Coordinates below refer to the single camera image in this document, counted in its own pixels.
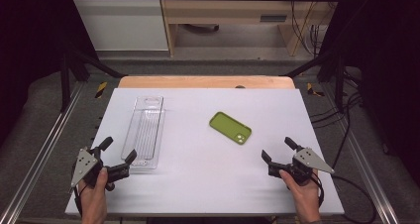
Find black frame stand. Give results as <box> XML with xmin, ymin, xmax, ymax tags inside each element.
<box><xmin>58</xmin><ymin>48</ymin><xmax>126</xmax><ymax>113</ymax></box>
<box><xmin>284</xmin><ymin>48</ymin><xmax>347</xmax><ymax>113</ymax></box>

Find bundle of hanging cables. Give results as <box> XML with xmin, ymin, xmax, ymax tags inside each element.
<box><xmin>289</xmin><ymin>0</ymin><xmax>330</xmax><ymax>57</ymax></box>

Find grey desk handle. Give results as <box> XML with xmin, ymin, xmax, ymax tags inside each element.
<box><xmin>260</xmin><ymin>14</ymin><xmax>288</xmax><ymax>23</ymax></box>

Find yellow black striped tape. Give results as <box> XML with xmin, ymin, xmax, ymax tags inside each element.
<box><xmin>305</xmin><ymin>81</ymin><xmax>326</xmax><ymax>98</ymax></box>
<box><xmin>94</xmin><ymin>80</ymin><xmax>109</xmax><ymax>100</ymax></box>

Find green phone case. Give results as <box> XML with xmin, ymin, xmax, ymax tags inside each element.
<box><xmin>208</xmin><ymin>110</ymin><xmax>253</xmax><ymax>146</ymax></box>

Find clear plastic packaging tray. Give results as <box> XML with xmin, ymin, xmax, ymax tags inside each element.
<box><xmin>120</xmin><ymin>95</ymin><xmax>166</xmax><ymax>171</ymax></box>

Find white board sheet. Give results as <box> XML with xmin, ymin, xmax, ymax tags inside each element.
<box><xmin>64</xmin><ymin>87</ymin><xmax>346</xmax><ymax>217</ymax></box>

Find person's right hand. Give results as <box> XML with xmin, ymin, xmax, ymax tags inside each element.
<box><xmin>278</xmin><ymin>168</ymin><xmax>322</xmax><ymax>215</ymax></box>

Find light wooden desk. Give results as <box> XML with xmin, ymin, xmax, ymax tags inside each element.
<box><xmin>157</xmin><ymin>0</ymin><xmax>345</xmax><ymax>57</ymax></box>

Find metal floor rail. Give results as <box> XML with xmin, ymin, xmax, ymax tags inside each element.
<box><xmin>320</xmin><ymin>84</ymin><xmax>401</xmax><ymax>224</ymax></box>
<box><xmin>0</xmin><ymin>80</ymin><xmax>85</xmax><ymax>224</ymax></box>

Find black curtain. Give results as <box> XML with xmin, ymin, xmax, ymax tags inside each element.
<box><xmin>341</xmin><ymin>0</ymin><xmax>420</xmax><ymax>180</ymax></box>
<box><xmin>0</xmin><ymin>0</ymin><xmax>68</xmax><ymax>146</ymax></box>

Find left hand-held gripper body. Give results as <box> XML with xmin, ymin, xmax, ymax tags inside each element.
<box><xmin>69</xmin><ymin>146</ymin><xmax>131</xmax><ymax>192</ymax></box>

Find black floor cables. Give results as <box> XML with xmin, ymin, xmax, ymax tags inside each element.
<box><xmin>309</xmin><ymin>66</ymin><xmax>365</xmax><ymax>172</ymax></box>

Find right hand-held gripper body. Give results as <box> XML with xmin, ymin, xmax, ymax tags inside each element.
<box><xmin>267</xmin><ymin>146</ymin><xmax>336</xmax><ymax>187</ymax></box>

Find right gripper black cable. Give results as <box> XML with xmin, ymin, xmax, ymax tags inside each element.
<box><xmin>310</xmin><ymin>172</ymin><xmax>377</xmax><ymax>224</ymax></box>

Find white cabinet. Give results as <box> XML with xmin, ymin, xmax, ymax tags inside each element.
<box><xmin>66</xmin><ymin>0</ymin><xmax>169</xmax><ymax>52</ymax></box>

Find person's left hand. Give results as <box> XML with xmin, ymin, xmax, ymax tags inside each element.
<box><xmin>78</xmin><ymin>167</ymin><xmax>110</xmax><ymax>215</ymax></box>

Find wooden table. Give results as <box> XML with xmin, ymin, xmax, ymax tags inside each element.
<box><xmin>117</xmin><ymin>74</ymin><xmax>296</xmax><ymax>90</ymax></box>

